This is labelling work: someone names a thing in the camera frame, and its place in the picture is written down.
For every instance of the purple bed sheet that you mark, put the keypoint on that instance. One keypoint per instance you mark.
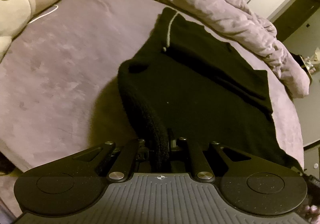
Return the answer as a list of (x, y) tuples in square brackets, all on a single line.
[(62, 63)]

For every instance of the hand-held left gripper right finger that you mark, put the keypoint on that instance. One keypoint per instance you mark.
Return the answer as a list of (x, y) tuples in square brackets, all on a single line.
[(175, 148)]

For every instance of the black knit sweater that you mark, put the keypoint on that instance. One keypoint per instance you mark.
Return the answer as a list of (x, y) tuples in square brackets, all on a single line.
[(200, 114)]

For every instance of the crumpled purple duvet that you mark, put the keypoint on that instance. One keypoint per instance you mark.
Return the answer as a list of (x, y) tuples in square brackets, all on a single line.
[(225, 6)]

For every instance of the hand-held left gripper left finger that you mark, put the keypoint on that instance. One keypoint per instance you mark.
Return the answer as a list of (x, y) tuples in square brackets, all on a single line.
[(143, 151)]

